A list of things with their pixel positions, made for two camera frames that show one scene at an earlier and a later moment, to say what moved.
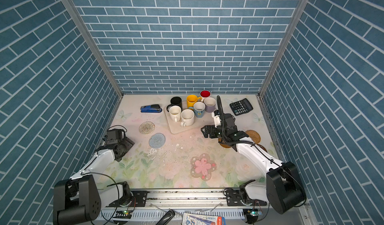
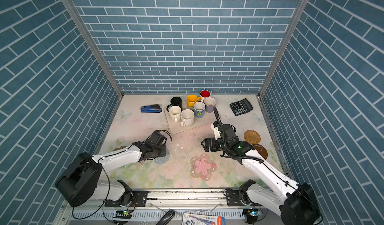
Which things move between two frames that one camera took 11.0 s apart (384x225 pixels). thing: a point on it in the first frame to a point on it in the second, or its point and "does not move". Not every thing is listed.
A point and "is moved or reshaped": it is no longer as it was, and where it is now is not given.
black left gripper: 128,143 to 164,150
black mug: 175,101 does not move
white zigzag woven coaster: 147,127 to 141,162
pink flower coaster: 202,167 does not move
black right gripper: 212,135 to 212,147
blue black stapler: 154,108 does not move
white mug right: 187,117 does not move
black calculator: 241,107 does not move
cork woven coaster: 254,136 does not move
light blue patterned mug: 199,108 does not move
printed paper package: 198,219 does not move
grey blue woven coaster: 157,140 is moved or reshaped
